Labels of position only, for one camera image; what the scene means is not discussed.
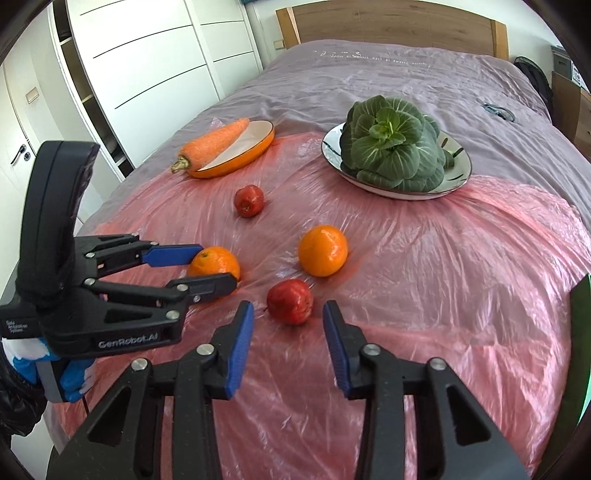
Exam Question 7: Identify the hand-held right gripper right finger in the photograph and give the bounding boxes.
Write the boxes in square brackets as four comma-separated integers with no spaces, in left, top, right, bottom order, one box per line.
[322,300,532,480]

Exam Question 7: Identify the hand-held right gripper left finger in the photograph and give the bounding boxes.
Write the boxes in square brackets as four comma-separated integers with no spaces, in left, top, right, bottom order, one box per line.
[46,300,256,480]

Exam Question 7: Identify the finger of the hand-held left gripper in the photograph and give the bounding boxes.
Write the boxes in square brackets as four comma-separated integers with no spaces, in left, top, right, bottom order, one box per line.
[74,233,205,280]
[81,272,239,330]

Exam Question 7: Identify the orange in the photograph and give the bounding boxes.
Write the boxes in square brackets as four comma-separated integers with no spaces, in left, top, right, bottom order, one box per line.
[188,246,242,282]
[298,224,349,278]

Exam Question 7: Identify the red apple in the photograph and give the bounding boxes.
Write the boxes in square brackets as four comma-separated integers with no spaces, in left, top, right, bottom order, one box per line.
[266,279,315,326]
[234,185,265,219]

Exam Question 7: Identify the green rectangular box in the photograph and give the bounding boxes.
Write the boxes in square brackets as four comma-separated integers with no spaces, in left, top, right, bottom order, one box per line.
[568,273,591,428]

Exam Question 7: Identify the person's left forearm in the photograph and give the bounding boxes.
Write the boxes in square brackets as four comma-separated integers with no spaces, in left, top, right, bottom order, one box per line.
[0,355,49,439]

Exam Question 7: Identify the person's left hand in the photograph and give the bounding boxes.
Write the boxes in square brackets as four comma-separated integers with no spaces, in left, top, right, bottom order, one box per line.
[2,336,98,403]

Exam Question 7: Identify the white door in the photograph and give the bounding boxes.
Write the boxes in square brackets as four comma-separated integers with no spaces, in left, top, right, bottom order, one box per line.
[0,62,123,301]

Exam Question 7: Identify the carrot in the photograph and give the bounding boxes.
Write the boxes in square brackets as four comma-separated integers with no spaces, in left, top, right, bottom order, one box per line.
[170,117,251,175]

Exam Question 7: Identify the pink plastic sheet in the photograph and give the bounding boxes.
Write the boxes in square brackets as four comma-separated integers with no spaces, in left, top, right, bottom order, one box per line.
[44,131,591,480]

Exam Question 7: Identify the orange oval dish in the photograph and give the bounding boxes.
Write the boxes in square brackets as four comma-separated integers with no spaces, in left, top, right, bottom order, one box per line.
[187,120,276,179]

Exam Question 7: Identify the white wardrobe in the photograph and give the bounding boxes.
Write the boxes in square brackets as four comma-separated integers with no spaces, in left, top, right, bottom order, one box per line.
[48,0,264,178]

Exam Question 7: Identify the green leafy vegetable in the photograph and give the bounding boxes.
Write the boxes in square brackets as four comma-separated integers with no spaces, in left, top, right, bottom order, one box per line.
[338,95,455,192]

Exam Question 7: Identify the white round plate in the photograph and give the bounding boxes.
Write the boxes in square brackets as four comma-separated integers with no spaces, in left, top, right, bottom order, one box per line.
[321,122,472,200]

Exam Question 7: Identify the wooden headboard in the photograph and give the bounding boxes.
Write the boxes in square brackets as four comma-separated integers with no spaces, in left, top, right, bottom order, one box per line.
[276,0,509,61]

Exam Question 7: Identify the wooden dresser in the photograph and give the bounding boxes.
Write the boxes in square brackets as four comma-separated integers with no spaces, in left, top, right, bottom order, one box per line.
[550,71,591,162]

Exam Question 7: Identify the black backpack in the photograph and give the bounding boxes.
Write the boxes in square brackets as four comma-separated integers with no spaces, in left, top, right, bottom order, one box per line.
[513,55,555,123]

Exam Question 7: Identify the black cable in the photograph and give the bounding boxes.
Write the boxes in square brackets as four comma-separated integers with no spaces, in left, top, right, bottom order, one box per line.
[482,102,515,123]

